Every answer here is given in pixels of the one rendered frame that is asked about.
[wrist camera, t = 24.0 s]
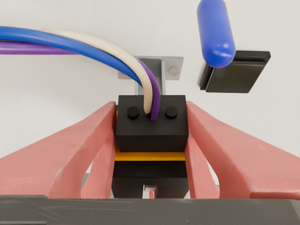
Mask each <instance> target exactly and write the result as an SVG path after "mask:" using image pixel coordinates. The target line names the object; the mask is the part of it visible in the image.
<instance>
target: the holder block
mask: <svg viewBox="0 0 300 225"><path fill-rule="evenodd" d="M144 185H157V188H156V189H155V191H154V198H155V199H184V198H185V196H186V194H187V193H188V191H189V185H188V175H187V169H186V162H185V161H115V163H114V169H113V176H112V185H111V189H112V193H113V196H114V198H115V199H142V197H143V186H144Z"/></svg>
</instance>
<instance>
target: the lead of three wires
mask: <svg viewBox="0 0 300 225"><path fill-rule="evenodd" d="M0 54H6V55H82V56H85V57H88V58H91V59H93V60H96V61H98V62H100V63H103V64H105V65H107V66H109V67H112V68H114V69H116V70H118V71H120V72H122V73H123V74H125V75H127V76H129V77H130V78H132V79H133V80H135V81H136V82H137V83H139V84H140V85H141V86H142V88H143V91H144V111H145V114H146V115H147V114H149V113H151V114H150V115H151V120H152V121H155V120H157V117H158V114H159V112H160V110H159V107H160V100H161V96H160V90H159V86H158V82H157V80H156V78H155V76H154V75H153V73H152V72H151V70H150V69H149V68H148V66H147V65H145V64H144V63H143V62H142V61H141V60H139V59H138V58H136V57H134V56H133V55H131V54H130V53H129V52H127V51H126V50H124V49H123V48H121V47H120V46H118V45H116V44H114V43H112V42H110V41H108V40H106V39H103V38H101V37H98V36H95V35H92V34H88V33H83V32H78V31H72V30H63V29H26V28H19V27H10V26H0Z"/></svg>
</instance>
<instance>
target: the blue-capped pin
mask: <svg viewBox="0 0 300 225"><path fill-rule="evenodd" d="M196 14H197V21H198V28H199V34H200V43H201V50H202V55H203V58H204V60H205V62H206V63H207V64H208V65H209V66H211V67H215V68H223V67H225V66H227V65H229V64H230V63H231V62H232V61H233V58H234V56H235V53H236V47H235V43H234V39H233V34H232V30H231V26H230V21H229V16H228V12H227V8H226V4H225V2H224V1H223V0H200V3H199V4H198V7H197V11H196Z"/></svg>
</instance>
